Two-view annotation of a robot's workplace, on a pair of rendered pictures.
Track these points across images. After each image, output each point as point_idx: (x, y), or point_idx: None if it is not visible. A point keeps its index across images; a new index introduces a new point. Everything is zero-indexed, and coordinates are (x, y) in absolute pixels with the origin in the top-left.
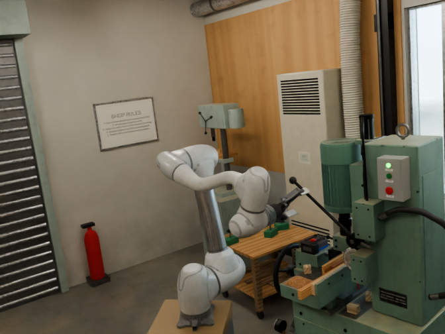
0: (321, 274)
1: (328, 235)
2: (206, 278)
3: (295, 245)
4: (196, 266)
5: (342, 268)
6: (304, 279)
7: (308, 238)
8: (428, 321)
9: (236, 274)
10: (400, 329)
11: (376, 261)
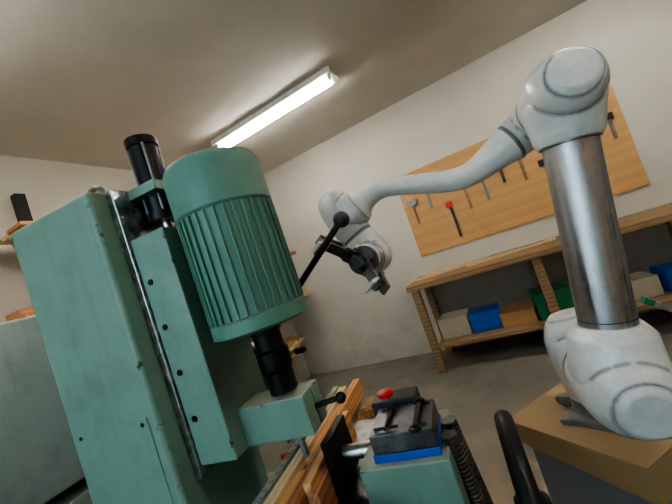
0: (364, 440)
1: (337, 392)
2: (548, 341)
3: (499, 439)
4: (561, 314)
5: None
6: (371, 399)
7: (417, 406)
8: None
9: (578, 392)
10: None
11: None
